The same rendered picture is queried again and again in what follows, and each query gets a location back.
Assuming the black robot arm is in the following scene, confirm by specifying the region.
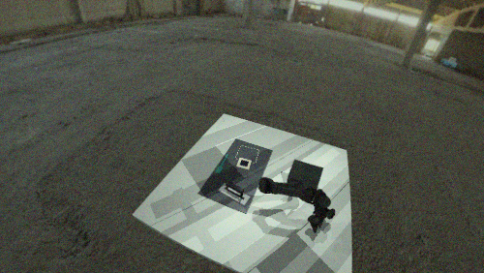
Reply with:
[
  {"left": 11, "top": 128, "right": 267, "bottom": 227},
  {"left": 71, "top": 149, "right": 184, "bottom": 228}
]
[{"left": 258, "top": 177, "right": 335, "bottom": 220}]

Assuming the cream tile with dark square mark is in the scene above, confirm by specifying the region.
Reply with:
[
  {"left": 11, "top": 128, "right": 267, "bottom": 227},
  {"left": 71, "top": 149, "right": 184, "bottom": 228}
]
[{"left": 237, "top": 158, "right": 252, "bottom": 170}]

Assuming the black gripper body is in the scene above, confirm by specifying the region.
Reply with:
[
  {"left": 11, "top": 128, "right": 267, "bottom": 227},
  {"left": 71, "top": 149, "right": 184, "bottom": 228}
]
[{"left": 308, "top": 203, "right": 324, "bottom": 224}]

